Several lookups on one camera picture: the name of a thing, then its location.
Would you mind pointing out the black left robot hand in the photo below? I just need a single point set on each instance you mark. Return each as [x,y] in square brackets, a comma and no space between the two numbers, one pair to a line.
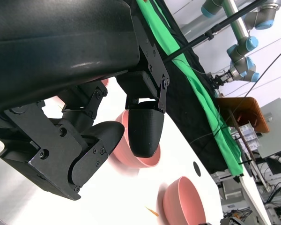
[49,47]

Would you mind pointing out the pink plastic bowl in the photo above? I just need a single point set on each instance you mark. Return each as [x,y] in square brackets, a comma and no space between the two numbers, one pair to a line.
[124,157]
[185,204]

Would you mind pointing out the silver blue-capped robot arm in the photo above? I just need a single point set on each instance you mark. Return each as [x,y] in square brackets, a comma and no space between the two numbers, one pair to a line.
[240,50]

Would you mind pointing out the green cloth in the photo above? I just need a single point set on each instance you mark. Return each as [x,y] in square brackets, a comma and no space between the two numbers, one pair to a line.
[154,23]

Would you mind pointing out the black backdrop cloth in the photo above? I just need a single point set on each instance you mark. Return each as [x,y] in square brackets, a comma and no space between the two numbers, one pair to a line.
[185,105]

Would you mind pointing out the black tripod pole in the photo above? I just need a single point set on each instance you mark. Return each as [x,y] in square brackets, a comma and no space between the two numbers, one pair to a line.
[210,34]

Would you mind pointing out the black background robot gripper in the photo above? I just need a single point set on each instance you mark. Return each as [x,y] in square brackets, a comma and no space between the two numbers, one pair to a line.
[219,79]

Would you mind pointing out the small orange scrap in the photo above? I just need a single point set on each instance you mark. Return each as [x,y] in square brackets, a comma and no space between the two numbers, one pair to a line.
[152,211]

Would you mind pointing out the orange box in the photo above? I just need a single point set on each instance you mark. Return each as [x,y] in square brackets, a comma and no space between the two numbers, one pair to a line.
[243,104]

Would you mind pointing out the clear plastic parts box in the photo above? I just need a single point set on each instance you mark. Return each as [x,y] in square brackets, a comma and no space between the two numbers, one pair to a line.
[248,136]

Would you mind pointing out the grey metal cabinet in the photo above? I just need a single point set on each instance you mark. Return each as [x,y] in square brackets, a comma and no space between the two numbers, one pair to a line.
[276,131]

